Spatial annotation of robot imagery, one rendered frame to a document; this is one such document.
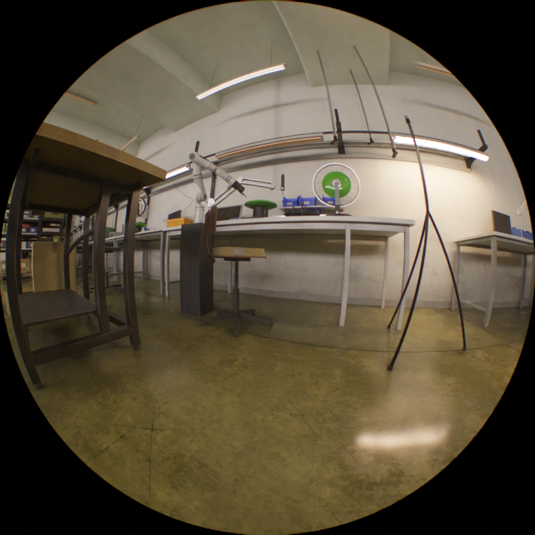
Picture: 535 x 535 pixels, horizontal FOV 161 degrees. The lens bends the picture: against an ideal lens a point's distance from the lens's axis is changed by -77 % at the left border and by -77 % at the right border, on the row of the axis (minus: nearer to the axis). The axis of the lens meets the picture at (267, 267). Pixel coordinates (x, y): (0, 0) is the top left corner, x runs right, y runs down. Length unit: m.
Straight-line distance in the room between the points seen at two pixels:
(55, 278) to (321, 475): 2.05
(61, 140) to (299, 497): 1.22
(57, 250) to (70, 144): 1.27
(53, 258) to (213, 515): 1.90
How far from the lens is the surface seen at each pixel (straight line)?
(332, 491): 0.61
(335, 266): 2.51
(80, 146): 0.83
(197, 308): 1.79
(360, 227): 1.63
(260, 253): 1.43
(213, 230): 1.35
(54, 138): 0.82
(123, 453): 0.71
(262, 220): 1.73
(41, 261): 1.95
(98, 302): 1.04
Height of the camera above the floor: 0.55
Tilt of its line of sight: 3 degrees down
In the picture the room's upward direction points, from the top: 2 degrees clockwise
